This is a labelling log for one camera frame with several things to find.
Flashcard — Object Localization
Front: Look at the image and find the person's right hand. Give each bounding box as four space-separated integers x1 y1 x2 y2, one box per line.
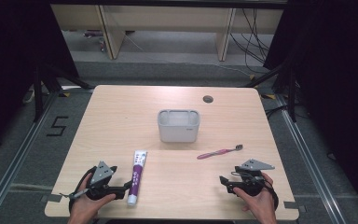
232 172 278 224

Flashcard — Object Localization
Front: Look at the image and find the person's left hand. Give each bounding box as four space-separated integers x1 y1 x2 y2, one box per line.
67 173 117 224

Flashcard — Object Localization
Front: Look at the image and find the black metal stand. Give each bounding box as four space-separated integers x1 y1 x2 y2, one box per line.
244 60 298 123
32 60 92 123

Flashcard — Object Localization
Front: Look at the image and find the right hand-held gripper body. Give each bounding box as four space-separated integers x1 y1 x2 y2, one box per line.
234 159 276 197

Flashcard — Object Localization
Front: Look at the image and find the black curtain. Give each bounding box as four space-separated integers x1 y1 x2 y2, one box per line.
0 0 80 157
263 0 358 216

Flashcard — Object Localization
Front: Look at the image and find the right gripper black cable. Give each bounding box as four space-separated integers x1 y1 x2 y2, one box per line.
262 176 280 211

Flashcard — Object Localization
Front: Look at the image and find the metal floor rail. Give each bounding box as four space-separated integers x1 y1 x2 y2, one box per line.
0 92 60 224
275 94 349 224

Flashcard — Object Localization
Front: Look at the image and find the beige wooden desk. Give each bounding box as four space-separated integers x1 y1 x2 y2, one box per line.
49 3 285 62

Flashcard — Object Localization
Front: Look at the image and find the purple and white toothpaste tube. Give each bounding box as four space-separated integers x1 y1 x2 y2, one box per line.
127 149 148 207

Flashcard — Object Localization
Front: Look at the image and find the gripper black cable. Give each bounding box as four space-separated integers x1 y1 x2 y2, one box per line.
59 166 98 213
262 176 280 211

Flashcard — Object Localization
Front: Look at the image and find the pink toothbrush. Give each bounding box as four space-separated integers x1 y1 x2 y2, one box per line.
196 144 244 161

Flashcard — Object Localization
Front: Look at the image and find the bundle of black cables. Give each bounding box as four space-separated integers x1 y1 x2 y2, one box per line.
228 8 272 75

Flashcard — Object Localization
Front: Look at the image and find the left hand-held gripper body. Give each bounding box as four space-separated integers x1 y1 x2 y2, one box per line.
85 161 125 201

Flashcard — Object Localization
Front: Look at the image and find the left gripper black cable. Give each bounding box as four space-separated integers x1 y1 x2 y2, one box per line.
59 166 98 213

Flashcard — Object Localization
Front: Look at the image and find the white plastic holder box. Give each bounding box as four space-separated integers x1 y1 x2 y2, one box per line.
157 108 201 144

